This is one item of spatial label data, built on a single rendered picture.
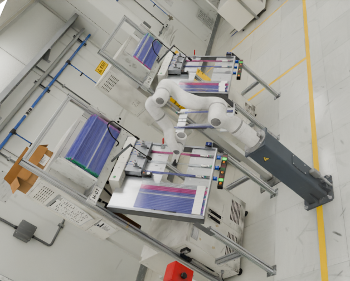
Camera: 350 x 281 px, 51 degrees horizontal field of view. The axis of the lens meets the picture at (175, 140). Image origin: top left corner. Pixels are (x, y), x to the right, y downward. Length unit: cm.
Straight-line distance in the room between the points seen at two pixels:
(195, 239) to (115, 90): 180
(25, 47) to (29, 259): 274
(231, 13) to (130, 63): 365
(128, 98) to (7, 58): 185
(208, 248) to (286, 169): 86
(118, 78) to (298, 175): 200
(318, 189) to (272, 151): 49
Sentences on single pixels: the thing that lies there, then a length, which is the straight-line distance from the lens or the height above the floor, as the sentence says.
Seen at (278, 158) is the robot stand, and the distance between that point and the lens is 264.
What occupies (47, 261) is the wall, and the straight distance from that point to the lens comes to 407.
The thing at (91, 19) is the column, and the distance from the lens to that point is 586.
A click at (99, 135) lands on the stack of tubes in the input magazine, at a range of 294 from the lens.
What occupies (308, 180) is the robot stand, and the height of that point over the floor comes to 23.
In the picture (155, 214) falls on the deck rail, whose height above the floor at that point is 96.
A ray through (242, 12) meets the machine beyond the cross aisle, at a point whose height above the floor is 27.
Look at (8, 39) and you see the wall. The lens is 533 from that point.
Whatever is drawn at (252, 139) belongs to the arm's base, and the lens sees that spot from 257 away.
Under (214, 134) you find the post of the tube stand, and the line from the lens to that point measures 318.
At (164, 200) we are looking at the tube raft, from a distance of 268.
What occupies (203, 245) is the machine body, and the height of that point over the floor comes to 45.
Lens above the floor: 194
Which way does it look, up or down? 18 degrees down
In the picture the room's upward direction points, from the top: 54 degrees counter-clockwise
